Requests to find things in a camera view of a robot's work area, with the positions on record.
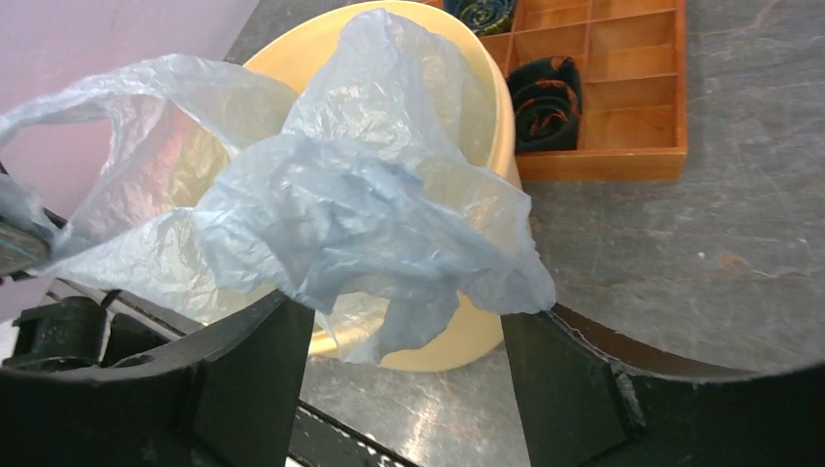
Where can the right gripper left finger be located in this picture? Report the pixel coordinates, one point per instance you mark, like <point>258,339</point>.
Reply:
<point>234,407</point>

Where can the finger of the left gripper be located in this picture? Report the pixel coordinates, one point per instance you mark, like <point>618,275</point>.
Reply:
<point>28,229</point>

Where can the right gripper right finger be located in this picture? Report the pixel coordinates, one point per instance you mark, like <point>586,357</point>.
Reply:
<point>590,396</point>

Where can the translucent blue plastic trash bag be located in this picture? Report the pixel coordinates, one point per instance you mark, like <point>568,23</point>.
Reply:
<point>177,122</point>

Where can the yellow plastic trash bin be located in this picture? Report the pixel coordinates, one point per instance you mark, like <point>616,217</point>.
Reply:
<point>376,206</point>

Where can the orange wooden divided tray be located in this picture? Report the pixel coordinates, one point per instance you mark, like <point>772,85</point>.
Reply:
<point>630,56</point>

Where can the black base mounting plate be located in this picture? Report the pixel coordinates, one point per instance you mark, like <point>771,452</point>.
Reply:
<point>318,439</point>

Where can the black orange rolled tie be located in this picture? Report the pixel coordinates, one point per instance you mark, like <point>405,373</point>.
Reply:
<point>547,98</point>

